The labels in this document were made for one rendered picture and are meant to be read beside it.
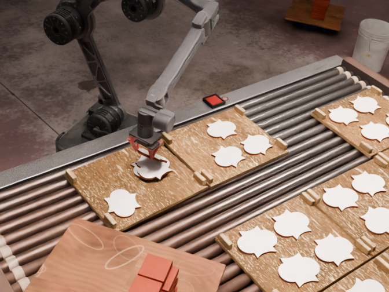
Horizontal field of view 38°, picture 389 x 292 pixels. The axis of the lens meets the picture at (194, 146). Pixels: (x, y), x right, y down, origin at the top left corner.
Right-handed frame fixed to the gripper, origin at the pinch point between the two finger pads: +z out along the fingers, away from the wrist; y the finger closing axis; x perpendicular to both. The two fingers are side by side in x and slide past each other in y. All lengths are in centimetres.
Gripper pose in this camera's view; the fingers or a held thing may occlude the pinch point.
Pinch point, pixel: (144, 153)
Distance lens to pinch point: 206.8
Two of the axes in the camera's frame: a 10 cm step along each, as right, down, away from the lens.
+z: -0.9, 7.6, 6.4
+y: -8.4, -4.0, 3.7
